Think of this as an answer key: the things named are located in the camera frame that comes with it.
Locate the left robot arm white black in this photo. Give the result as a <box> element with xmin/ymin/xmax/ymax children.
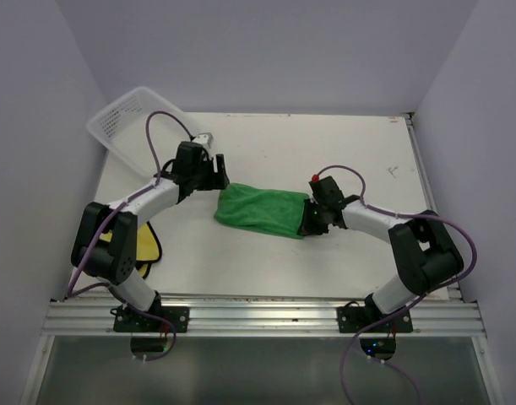
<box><xmin>67</xmin><ymin>141</ymin><xmax>230</xmax><ymax>332</ymax></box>

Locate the green microfiber towel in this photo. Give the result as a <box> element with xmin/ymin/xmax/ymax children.
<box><xmin>214</xmin><ymin>183</ymin><xmax>309</xmax><ymax>239</ymax></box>

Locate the white plastic basket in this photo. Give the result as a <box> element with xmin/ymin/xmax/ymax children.
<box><xmin>86</xmin><ymin>86</ymin><xmax>200</xmax><ymax>178</ymax></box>

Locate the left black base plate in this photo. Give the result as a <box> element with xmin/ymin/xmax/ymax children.
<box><xmin>110</xmin><ymin>305</ymin><xmax>190</xmax><ymax>333</ymax></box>

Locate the yellow microfiber towel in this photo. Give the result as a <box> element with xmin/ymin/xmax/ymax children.
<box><xmin>100</xmin><ymin>221</ymin><xmax>164</xmax><ymax>279</ymax></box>

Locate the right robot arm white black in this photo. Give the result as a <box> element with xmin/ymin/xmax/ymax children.
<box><xmin>298</xmin><ymin>175</ymin><xmax>464</xmax><ymax>332</ymax></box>

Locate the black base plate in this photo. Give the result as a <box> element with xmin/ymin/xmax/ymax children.
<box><xmin>336</xmin><ymin>301</ymin><xmax>414</xmax><ymax>333</ymax></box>
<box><xmin>110</xmin><ymin>305</ymin><xmax>190</xmax><ymax>333</ymax></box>

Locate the aluminium mounting rail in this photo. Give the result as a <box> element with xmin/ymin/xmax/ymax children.
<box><xmin>41</xmin><ymin>293</ymin><xmax>486</xmax><ymax>338</ymax></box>

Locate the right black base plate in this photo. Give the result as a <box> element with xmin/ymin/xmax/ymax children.
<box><xmin>336</xmin><ymin>301</ymin><xmax>414</xmax><ymax>333</ymax></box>

